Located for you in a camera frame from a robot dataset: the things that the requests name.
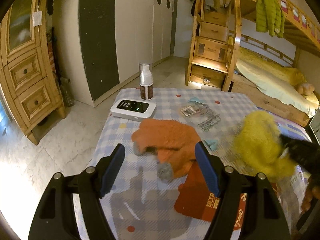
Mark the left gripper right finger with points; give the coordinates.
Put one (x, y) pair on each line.
(263, 216)

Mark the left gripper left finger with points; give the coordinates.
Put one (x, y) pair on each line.
(55, 215)

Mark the yellow fluffy duster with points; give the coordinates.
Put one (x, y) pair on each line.
(260, 149)

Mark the red robot picture cardboard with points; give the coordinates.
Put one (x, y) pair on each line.
(194, 199)

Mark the clear plastic wrapper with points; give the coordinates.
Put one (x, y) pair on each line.
(200, 114)

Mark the orange plush cloth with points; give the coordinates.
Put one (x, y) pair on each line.
(173, 143)

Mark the person's right hand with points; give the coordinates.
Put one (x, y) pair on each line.
(308, 223)

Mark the white nightstand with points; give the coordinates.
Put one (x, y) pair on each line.
(313, 127)

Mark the plush toy on bed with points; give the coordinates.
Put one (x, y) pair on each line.
(305, 88)

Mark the yellow bed duvet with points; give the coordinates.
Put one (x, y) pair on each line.
(276, 81)

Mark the checkered table cloth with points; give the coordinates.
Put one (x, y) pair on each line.
(140, 205)

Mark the wooden bunk bed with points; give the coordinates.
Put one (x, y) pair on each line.
(299, 31)

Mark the pine wooden cabinet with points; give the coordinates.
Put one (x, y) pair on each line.
(28, 83)

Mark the wooden drawer staircase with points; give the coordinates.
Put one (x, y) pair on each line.
(215, 42)

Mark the white electronic device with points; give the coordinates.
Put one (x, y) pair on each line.
(136, 110)

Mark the green puffer jacket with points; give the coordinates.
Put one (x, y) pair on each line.
(270, 18)

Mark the white brown pump bottle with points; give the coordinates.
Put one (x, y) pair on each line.
(146, 81)

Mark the paper tag on cabinet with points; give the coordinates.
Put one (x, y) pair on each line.
(37, 19)

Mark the white wardrobe with holes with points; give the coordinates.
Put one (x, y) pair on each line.
(117, 35)

